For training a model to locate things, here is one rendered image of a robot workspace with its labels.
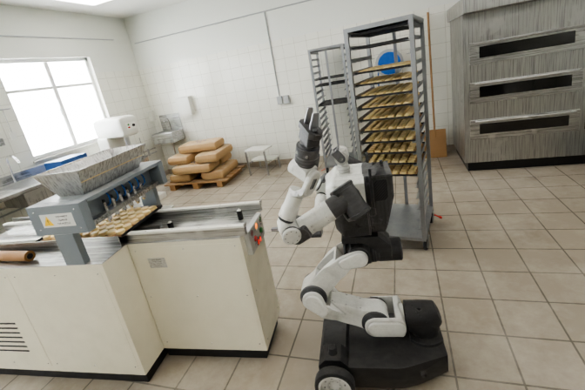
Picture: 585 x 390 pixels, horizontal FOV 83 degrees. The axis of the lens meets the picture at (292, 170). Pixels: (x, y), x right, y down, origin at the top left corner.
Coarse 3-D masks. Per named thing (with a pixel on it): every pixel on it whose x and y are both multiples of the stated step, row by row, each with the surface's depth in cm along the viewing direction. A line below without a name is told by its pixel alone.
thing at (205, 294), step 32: (192, 224) 196; (224, 224) 188; (160, 256) 184; (192, 256) 179; (224, 256) 175; (256, 256) 189; (160, 288) 191; (192, 288) 187; (224, 288) 182; (256, 288) 184; (160, 320) 200; (192, 320) 195; (224, 320) 190; (256, 320) 186; (192, 352) 208; (224, 352) 203; (256, 352) 198
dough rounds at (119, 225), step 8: (128, 208) 219; (136, 208) 216; (144, 208) 214; (152, 208) 212; (112, 216) 211; (120, 216) 207; (128, 216) 205; (136, 216) 203; (144, 216) 202; (104, 224) 201; (112, 224) 199; (120, 224) 194; (128, 224) 192; (88, 232) 190; (96, 232) 188; (104, 232) 186; (112, 232) 185; (120, 232) 183; (48, 240) 194
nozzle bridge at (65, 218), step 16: (160, 160) 224; (128, 176) 194; (144, 176) 219; (160, 176) 223; (96, 192) 171; (112, 192) 191; (144, 192) 209; (32, 208) 165; (48, 208) 163; (64, 208) 161; (80, 208) 159; (96, 208) 178; (112, 208) 184; (32, 224) 168; (48, 224) 166; (64, 224) 164; (80, 224) 162; (96, 224) 171; (64, 240) 167; (80, 240) 169; (64, 256) 171; (80, 256) 169
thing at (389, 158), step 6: (378, 156) 282; (384, 156) 275; (390, 156) 273; (396, 156) 270; (402, 156) 267; (408, 156) 271; (414, 156) 262; (390, 162) 264; (396, 162) 258; (402, 162) 255; (408, 162) 254; (414, 162) 254
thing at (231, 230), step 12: (168, 228) 181; (180, 228) 178; (192, 228) 175; (204, 228) 173; (216, 228) 172; (228, 228) 170; (240, 228) 169; (0, 240) 209; (12, 240) 205; (24, 240) 201; (120, 240) 187; (132, 240) 185; (144, 240) 184; (156, 240) 182
